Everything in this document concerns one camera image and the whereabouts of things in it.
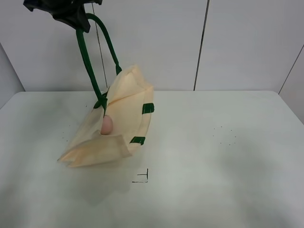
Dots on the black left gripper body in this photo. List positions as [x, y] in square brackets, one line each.
[70, 12]

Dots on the cream linen bag green handles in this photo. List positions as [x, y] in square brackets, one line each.
[129, 103]

